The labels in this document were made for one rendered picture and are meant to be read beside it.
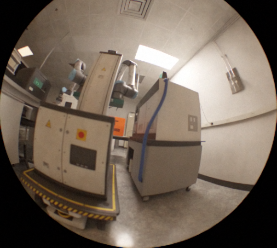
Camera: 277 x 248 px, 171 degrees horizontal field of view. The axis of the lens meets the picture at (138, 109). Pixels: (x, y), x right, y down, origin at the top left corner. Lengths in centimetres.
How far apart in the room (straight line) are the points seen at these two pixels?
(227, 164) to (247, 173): 39
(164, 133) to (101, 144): 63
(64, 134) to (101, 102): 56
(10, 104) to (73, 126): 73
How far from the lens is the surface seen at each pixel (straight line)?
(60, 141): 59
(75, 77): 123
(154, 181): 101
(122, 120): 218
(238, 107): 162
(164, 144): 94
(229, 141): 162
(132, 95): 124
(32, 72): 121
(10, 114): 108
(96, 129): 50
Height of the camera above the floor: 76
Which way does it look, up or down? 17 degrees up
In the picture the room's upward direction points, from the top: 7 degrees clockwise
